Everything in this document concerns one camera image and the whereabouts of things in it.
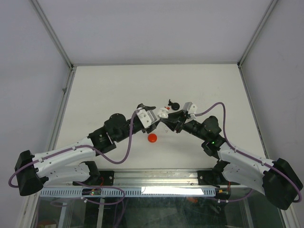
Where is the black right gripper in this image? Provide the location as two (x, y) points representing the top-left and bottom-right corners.
(162, 109), (208, 141)

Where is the white round charging case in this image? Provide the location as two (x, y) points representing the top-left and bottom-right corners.
(157, 107), (169, 119)

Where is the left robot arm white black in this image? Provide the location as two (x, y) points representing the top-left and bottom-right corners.
(9, 104), (157, 196)

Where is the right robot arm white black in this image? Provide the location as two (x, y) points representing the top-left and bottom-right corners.
(157, 109), (303, 210)

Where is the black earbud with case lid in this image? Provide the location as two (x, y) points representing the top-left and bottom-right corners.
(168, 99), (180, 111)

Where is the red round charging case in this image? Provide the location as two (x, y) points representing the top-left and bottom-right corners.
(148, 133), (158, 143)

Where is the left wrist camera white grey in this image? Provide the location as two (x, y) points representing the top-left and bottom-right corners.
(136, 108), (157, 129)

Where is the wrist camera white grey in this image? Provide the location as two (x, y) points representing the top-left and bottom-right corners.
(136, 108), (157, 129)
(183, 102), (198, 119)

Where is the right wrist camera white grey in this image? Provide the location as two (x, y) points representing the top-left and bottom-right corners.
(183, 102), (198, 119)

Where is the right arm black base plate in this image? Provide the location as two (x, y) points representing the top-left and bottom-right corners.
(197, 169), (228, 188)

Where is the aluminium mounting rail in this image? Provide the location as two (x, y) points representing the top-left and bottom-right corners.
(84, 168), (228, 189)

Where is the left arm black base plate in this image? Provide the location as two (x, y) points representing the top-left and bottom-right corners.
(81, 170), (115, 186)

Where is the white slotted cable duct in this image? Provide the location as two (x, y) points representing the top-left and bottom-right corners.
(39, 187), (216, 198)

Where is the aluminium frame post right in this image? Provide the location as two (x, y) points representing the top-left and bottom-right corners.
(237, 0), (279, 68)

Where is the aluminium frame post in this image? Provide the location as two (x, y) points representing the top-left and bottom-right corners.
(29, 0), (74, 70)
(237, 0), (279, 68)

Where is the aluminium frame post left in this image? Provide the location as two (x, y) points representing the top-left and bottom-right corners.
(29, 0), (74, 70)

